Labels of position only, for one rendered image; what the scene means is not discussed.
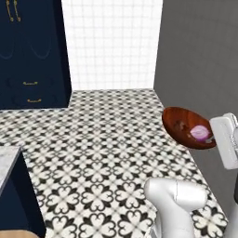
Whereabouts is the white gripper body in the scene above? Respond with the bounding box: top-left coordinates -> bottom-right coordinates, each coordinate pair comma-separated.
209,112 -> 238,171

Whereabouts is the purple onion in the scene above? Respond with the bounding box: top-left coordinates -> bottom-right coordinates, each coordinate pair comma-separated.
190,125 -> 212,143

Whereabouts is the brown wooden bowl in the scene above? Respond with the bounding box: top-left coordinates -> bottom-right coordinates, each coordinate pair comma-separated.
161,106 -> 218,151

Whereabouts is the grey fridge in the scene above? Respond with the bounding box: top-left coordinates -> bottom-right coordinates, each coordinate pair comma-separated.
153,0 -> 238,219

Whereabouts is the navy cupboard run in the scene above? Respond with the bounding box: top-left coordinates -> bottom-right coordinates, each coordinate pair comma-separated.
0,0 -> 73,111

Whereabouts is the navy island with marble top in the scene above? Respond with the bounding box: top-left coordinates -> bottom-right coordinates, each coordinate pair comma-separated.
0,145 -> 47,238

